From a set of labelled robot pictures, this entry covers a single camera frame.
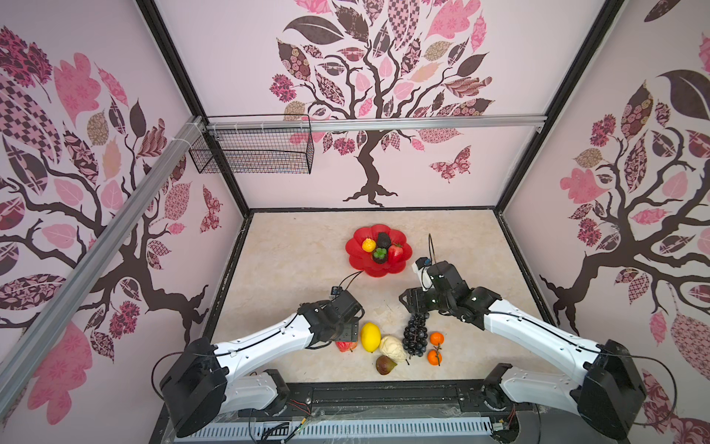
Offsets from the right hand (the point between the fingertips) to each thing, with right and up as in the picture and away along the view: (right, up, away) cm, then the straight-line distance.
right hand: (406, 294), depth 81 cm
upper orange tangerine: (+10, -14, +1) cm, 17 cm away
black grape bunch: (+3, -13, +2) cm, 13 cm away
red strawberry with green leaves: (-1, +11, +20) cm, 23 cm away
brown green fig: (-7, -19, -4) cm, 21 cm away
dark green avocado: (-5, +16, +25) cm, 29 cm away
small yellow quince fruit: (-11, +14, +23) cm, 29 cm away
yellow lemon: (-11, -13, 0) cm, 17 cm away
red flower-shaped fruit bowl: (-13, +8, +21) cm, 26 cm away
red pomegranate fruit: (-18, -15, -2) cm, 23 cm away
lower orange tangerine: (+8, -18, -2) cm, 20 cm away
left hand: (-20, -12, 0) cm, 23 cm away
